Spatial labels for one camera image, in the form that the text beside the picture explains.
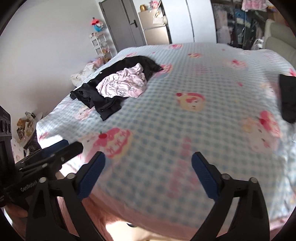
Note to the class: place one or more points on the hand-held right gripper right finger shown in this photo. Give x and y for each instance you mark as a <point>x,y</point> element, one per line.
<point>203,171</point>

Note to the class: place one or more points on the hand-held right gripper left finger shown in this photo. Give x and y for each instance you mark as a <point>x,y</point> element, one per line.
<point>92,171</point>

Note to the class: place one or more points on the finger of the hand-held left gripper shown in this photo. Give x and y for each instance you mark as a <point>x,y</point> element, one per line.
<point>57,144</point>
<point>69,150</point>

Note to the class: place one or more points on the pink cartoon print pants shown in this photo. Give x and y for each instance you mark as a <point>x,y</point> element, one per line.
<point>120,83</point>

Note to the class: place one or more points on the cluttered bedside table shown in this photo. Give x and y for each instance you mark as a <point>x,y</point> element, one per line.
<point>27,125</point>

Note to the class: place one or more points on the blue checkered cartoon blanket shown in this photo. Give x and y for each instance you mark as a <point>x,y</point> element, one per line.
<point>185,139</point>

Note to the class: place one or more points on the black crumpled garment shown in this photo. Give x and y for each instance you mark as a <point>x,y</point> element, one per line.
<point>104,104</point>

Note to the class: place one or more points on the white printed pillow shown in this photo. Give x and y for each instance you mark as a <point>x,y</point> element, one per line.
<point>81,74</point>

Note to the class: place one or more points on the white shelf rack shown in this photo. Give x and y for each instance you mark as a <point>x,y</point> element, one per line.
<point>99,44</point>

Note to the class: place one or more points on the black folded cloth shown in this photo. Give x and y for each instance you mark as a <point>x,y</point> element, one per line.
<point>288,99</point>

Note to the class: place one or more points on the red and blue plush toy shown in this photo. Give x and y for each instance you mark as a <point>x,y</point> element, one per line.
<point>97,24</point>

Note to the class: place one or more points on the grey door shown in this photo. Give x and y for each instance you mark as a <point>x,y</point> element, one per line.
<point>120,23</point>

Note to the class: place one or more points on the beige refrigerator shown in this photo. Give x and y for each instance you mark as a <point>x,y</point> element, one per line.
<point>155,32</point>

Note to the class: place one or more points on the white wardrobe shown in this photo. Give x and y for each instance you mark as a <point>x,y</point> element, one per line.
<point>198,20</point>

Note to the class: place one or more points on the gold jar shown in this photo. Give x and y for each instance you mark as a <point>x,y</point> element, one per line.
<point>144,8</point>

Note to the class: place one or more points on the pink frilly garment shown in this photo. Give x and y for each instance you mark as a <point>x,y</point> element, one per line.
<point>254,4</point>

